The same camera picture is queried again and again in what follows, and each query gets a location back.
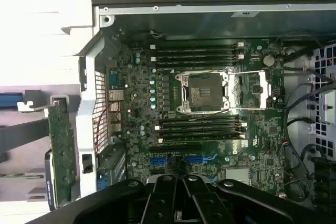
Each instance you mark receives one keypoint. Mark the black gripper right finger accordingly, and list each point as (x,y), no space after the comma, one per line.
(236,203)

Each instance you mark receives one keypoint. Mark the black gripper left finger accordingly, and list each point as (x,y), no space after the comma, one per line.
(113,203)

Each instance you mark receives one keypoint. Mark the blue expansion slot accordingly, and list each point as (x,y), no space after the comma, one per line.
(197,159)

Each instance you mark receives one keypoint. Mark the black expansion slot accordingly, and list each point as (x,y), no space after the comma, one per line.
(176,148)

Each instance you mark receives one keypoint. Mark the open black PC case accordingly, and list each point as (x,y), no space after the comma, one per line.
(86,103)

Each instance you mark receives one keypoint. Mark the CPU socket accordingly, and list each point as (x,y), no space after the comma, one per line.
(204,93)

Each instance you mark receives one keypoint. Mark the silver socket cover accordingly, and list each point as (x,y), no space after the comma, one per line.
(262,87)

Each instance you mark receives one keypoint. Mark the green motherboard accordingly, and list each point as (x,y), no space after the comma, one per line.
(141,77)

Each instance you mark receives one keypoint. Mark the grey parts rack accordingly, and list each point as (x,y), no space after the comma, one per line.
(39,94)

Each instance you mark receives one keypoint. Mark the coin cell battery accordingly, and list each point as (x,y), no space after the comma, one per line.
(268,61)

